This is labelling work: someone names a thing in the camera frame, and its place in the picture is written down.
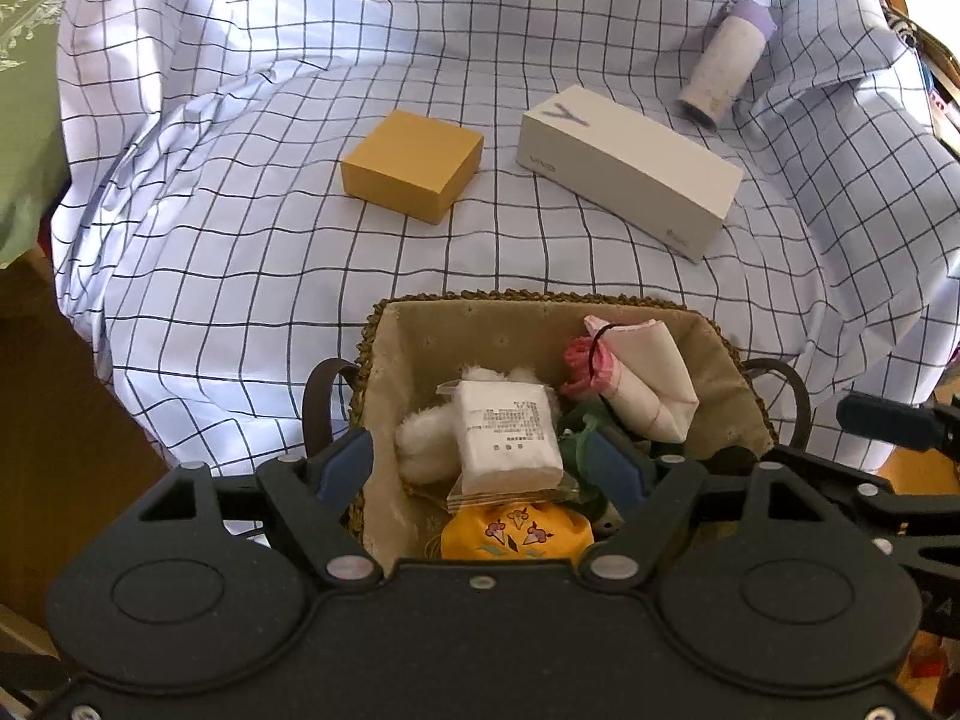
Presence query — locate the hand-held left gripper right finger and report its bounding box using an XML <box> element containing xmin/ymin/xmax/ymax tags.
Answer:
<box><xmin>585</xmin><ymin>424</ymin><xmax>826</xmax><ymax>590</ymax></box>

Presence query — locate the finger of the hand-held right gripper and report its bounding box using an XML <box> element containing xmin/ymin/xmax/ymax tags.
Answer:
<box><xmin>772</xmin><ymin>446</ymin><xmax>912</xmax><ymax>541</ymax></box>
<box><xmin>836</xmin><ymin>390</ymin><xmax>960</xmax><ymax>455</ymax></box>

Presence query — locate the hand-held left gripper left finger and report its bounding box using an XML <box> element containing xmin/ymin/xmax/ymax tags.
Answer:
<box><xmin>139</xmin><ymin>426</ymin><xmax>376</xmax><ymax>587</ymax></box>

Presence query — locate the green and white plush vegetable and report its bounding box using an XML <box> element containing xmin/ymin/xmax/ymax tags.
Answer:
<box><xmin>556</xmin><ymin>399</ymin><xmax>685</xmax><ymax>500</ymax></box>

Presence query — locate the white plush rabbit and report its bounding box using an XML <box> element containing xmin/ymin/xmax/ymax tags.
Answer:
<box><xmin>394</xmin><ymin>364</ymin><xmax>560</xmax><ymax>485</ymax></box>

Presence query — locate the white pink-trimmed cloth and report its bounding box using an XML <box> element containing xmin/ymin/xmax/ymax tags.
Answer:
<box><xmin>561</xmin><ymin>313</ymin><xmax>698</xmax><ymax>445</ymax></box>

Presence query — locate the white packet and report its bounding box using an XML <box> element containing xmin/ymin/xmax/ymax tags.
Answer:
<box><xmin>437</xmin><ymin>379</ymin><xmax>582</xmax><ymax>515</ymax></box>

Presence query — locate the woven basket with floral lining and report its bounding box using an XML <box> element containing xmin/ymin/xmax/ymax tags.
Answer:
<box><xmin>304</xmin><ymin>291</ymin><xmax>812</xmax><ymax>563</ymax></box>

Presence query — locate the yellow embroidered pouch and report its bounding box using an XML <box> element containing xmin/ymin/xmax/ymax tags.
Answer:
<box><xmin>440</xmin><ymin>499</ymin><xmax>595</xmax><ymax>562</ymax></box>

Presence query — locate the white checked bed sheet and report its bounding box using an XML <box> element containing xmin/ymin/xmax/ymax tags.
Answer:
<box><xmin>49</xmin><ymin>0</ymin><xmax>960</xmax><ymax>481</ymax></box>

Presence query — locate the wooden furniture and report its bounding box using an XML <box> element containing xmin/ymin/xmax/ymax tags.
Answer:
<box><xmin>0</xmin><ymin>255</ymin><xmax>173</xmax><ymax>623</ymax></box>

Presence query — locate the long white cardboard box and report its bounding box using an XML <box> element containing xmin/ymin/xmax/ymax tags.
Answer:
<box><xmin>516</xmin><ymin>85</ymin><xmax>745</xmax><ymax>263</ymax></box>

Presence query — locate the yellow cardboard box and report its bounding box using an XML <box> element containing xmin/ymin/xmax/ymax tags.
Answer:
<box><xmin>341</xmin><ymin>109</ymin><xmax>485</xmax><ymax>226</ymax></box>

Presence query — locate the colourful clutter pile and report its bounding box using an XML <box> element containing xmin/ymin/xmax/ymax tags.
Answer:
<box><xmin>874</xmin><ymin>0</ymin><xmax>960</xmax><ymax>158</ymax></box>

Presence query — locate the white bottle with purple cap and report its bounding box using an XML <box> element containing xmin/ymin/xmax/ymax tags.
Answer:
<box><xmin>677</xmin><ymin>0</ymin><xmax>773</xmax><ymax>128</ymax></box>

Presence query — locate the green printed paper bag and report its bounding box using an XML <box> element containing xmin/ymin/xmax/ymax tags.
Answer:
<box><xmin>0</xmin><ymin>0</ymin><xmax>83</xmax><ymax>267</ymax></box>

